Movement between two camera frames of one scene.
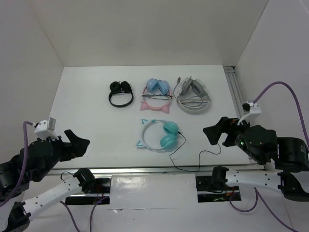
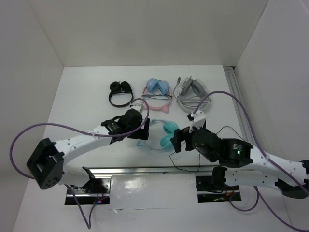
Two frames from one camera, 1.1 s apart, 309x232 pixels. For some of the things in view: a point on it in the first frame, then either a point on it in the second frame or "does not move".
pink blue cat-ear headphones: (156, 89) does not move
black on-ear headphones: (121, 87) does not move
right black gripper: (226, 125) → (180, 135)
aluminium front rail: (149, 171) does not move
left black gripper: (77, 148) → (141, 133)
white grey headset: (192, 95) does not move
